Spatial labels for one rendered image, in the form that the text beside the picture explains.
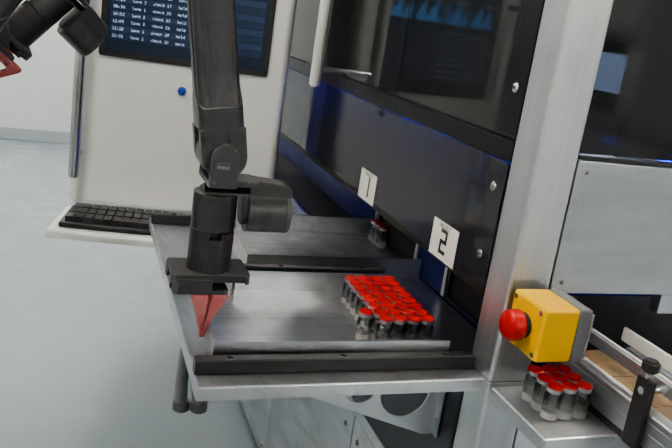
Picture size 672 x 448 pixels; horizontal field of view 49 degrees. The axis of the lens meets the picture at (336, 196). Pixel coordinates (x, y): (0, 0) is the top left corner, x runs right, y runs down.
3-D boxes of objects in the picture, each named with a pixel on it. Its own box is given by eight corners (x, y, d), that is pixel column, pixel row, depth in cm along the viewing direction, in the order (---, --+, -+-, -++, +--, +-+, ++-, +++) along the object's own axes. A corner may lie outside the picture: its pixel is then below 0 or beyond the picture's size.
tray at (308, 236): (370, 233, 165) (372, 218, 164) (418, 276, 141) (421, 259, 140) (220, 227, 153) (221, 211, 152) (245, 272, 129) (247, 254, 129)
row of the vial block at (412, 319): (375, 300, 125) (379, 275, 124) (418, 349, 109) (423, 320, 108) (363, 300, 124) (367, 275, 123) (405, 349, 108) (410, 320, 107)
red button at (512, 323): (517, 332, 96) (523, 303, 95) (534, 346, 92) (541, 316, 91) (492, 332, 95) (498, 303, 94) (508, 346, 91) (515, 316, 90)
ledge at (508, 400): (571, 394, 106) (574, 383, 106) (632, 446, 94) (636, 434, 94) (488, 398, 101) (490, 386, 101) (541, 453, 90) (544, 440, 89)
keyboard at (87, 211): (240, 226, 181) (241, 217, 180) (240, 244, 168) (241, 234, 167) (71, 209, 175) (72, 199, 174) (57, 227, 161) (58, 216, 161)
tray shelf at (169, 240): (361, 234, 170) (362, 227, 169) (528, 388, 106) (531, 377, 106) (148, 225, 153) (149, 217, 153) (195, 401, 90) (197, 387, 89)
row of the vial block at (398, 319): (363, 300, 124) (367, 274, 123) (404, 349, 108) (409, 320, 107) (351, 300, 124) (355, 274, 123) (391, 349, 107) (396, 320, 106)
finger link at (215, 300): (222, 346, 97) (230, 280, 95) (167, 347, 95) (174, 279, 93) (213, 324, 104) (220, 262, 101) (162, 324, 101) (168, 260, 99)
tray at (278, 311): (381, 292, 130) (384, 274, 129) (446, 362, 106) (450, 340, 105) (187, 289, 118) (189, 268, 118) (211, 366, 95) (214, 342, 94)
